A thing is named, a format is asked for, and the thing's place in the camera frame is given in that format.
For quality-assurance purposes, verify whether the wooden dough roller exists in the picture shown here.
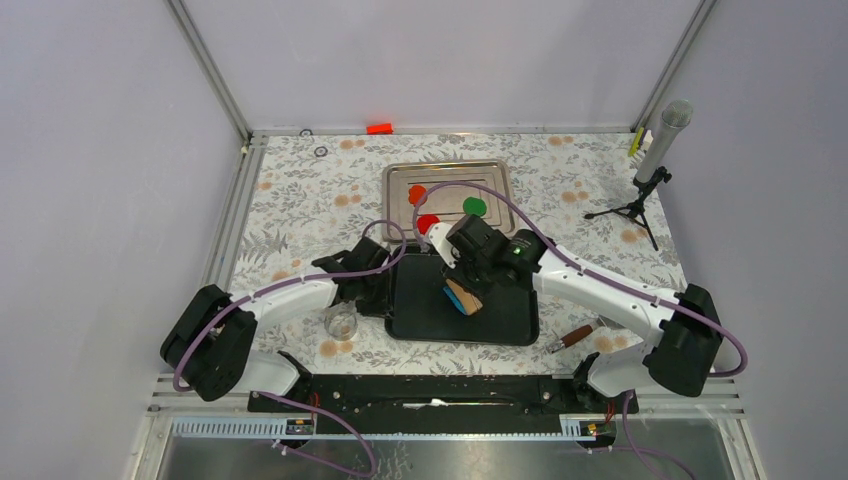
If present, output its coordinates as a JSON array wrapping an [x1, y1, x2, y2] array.
[[445, 279, 482, 316]]

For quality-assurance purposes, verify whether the blue dough piece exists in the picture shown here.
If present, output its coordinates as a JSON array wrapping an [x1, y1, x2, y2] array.
[[443, 287, 467, 315]]

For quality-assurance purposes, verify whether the black plastic tray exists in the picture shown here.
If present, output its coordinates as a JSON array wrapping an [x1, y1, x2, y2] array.
[[385, 245, 540, 346]]

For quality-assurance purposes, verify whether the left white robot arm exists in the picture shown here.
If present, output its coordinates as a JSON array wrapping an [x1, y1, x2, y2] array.
[[160, 237, 397, 411]]

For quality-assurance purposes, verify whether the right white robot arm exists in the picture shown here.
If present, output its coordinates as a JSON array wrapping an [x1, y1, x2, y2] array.
[[426, 215, 724, 412]]

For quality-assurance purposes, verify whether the green dough disc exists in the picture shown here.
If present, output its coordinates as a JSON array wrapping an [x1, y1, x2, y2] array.
[[462, 196, 488, 217]]

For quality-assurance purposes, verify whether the red dough disc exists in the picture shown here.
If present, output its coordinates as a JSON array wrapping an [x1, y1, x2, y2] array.
[[416, 214, 440, 236]]

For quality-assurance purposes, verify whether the orange dough disc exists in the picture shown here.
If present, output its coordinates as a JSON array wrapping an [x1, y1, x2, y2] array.
[[407, 184, 427, 206]]

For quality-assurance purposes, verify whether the small glass bowl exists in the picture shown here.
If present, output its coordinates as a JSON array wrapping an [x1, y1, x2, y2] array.
[[324, 309, 358, 342]]

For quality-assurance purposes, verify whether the silver metal tray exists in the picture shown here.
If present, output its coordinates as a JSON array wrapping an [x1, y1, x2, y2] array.
[[382, 159, 518, 239]]

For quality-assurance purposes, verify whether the floral tablecloth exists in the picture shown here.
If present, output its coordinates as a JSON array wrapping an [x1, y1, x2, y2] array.
[[229, 134, 686, 375]]

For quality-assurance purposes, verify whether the orange block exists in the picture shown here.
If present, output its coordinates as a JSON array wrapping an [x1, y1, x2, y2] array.
[[366, 123, 394, 135]]

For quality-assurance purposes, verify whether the yellow marker pen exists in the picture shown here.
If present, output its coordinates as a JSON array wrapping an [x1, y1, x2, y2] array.
[[627, 127, 645, 157]]

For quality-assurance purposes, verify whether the grey microphone on tripod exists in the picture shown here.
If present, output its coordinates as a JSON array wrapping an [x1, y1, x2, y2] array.
[[583, 99, 694, 251]]

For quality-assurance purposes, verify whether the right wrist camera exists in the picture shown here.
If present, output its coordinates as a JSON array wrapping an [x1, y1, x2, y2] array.
[[427, 222, 459, 269]]

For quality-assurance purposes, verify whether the brown handled tool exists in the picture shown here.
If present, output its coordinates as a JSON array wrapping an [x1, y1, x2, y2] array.
[[545, 319, 603, 354]]

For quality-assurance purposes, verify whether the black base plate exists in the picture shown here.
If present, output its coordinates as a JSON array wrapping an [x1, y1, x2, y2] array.
[[286, 374, 639, 435]]

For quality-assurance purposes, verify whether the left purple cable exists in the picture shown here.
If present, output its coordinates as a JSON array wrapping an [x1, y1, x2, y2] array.
[[172, 219, 409, 478]]

